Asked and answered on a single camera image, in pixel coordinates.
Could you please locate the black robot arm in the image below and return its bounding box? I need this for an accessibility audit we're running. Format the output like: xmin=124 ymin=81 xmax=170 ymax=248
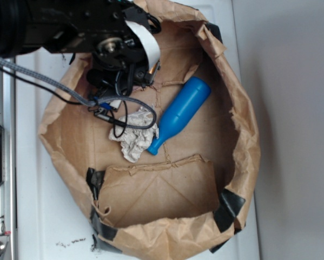
xmin=0 ymin=1 xmax=161 ymax=90

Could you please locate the grey braided cable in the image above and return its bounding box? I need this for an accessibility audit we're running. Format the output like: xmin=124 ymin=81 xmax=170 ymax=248
xmin=0 ymin=52 xmax=158 ymax=130

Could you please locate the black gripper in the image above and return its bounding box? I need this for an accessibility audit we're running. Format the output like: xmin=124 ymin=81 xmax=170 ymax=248
xmin=29 ymin=1 xmax=161 ymax=87

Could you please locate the thin black cable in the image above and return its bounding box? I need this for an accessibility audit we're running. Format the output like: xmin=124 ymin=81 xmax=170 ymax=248
xmin=0 ymin=61 xmax=130 ymax=138

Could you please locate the crumpled white paper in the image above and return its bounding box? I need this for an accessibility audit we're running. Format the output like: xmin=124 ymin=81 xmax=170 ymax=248
xmin=108 ymin=107 xmax=159 ymax=163

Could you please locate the aluminium frame rail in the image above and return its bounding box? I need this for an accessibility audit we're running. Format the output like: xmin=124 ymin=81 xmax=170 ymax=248
xmin=0 ymin=71 xmax=17 ymax=259

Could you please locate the blue plastic bottle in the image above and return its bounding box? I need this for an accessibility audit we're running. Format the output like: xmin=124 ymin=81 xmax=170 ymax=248
xmin=147 ymin=77 xmax=211 ymax=155

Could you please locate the white ribbon cable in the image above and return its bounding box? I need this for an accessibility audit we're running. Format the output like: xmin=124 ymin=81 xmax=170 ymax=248
xmin=125 ymin=20 xmax=161 ymax=69

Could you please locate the brown paper bag tray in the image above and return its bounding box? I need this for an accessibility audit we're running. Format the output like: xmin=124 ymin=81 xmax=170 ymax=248
xmin=39 ymin=1 xmax=261 ymax=259

